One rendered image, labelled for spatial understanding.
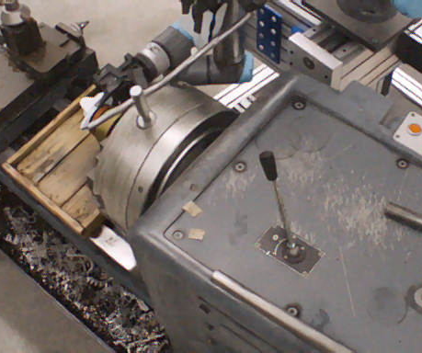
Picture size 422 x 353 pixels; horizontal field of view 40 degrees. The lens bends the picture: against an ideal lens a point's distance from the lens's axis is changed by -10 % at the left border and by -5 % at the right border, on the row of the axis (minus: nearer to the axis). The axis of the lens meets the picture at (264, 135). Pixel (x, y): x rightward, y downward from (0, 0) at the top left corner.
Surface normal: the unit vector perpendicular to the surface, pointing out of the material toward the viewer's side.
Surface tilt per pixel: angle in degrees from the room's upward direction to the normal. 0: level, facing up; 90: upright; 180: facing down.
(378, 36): 0
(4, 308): 0
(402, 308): 0
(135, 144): 25
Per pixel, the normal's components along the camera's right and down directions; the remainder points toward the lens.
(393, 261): 0.02, -0.62
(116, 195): -0.51, 0.28
